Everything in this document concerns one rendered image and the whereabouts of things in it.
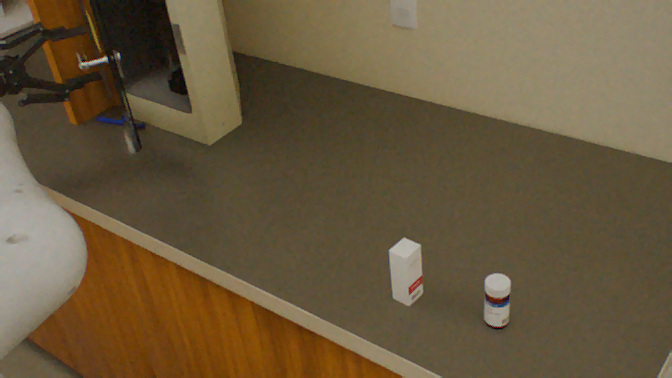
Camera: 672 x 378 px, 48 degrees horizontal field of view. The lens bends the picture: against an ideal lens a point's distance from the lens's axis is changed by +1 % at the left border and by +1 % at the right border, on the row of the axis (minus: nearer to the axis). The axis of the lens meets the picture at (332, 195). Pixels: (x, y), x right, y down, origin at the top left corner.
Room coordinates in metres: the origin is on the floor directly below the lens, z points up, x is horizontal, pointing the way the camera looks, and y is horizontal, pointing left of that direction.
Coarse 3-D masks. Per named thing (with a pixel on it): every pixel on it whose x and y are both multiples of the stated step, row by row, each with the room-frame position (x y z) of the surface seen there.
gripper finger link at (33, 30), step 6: (36, 24) 1.45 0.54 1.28; (42, 24) 1.45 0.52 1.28; (24, 30) 1.44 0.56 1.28; (30, 30) 1.43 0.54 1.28; (36, 30) 1.43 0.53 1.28; (42, 30) 1.44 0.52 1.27; (12, 36) 1.44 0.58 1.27; (18, 36) 1.43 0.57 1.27; (24, 36) 1.42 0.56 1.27; (30, 36) 1.43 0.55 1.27; (6, 42) 1.42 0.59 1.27; (12, 42) 1.42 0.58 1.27; (18, 42) 1.42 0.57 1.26; (0, 48) 1.41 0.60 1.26; (6, 48) 1.41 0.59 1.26
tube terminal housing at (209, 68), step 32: (192, 0) 1.51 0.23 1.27; (192, 32) 1.50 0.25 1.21; (224, 32) 1.59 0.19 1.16; (192, 64) 1.48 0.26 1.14; (224, 64) 1.55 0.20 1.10; (128, 96) 1.65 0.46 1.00; (192, 96) 1.49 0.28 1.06; (224, 96) 1.53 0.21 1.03; (192, 128) 1.51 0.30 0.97; (224, 128) 1.52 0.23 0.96
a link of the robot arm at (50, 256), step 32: (0, 128) 0.91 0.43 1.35; (0, 160) 0.79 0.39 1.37; (0, 192) 0.68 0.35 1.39; (32, 192) 0.69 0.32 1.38; (0, 224) 0.61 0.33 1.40; (32, 224) 0.62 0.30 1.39; (64, 224) 0.64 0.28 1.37; (0, 256) 0.59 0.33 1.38; (32, 256) 0.59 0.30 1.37; (64, 256) 0.61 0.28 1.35; (0, 288) 0.57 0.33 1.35; (32, 288) 0.58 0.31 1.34; (64, 288) 0.59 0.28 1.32; (0, 320) 0.56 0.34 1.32; (32, 320) 0.57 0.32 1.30; (0, 352) 0.56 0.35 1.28
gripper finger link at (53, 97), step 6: (30, 96) 1.42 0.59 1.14; (36, 96) 1.42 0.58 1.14; (42, 96) 1.43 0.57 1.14; (48, 96) 1.43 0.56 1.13; (54, 96) 1.43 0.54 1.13; (60, 96) 1.45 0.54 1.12; (66, 96) 1.44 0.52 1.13; (24, 102) 1.41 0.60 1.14; (30, 102) 1.41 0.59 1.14; (36, 102) 1.42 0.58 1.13; (42, 102) 1.42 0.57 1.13; (48, 102) 1.42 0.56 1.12; (54, 102) 1.43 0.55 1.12
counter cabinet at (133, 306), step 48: (96, 240) 1.36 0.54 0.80; (96, 288) 1.42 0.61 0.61; (144, 288) 1.27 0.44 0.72; (192, 288) 1.15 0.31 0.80; (48, 336) 1.70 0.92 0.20; (96, 336) 1.49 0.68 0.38; (144, 336) 1.32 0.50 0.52; (192, 336) 1.19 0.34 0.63; (240, 336) 1.08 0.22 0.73; (288, 336) 0.98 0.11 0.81
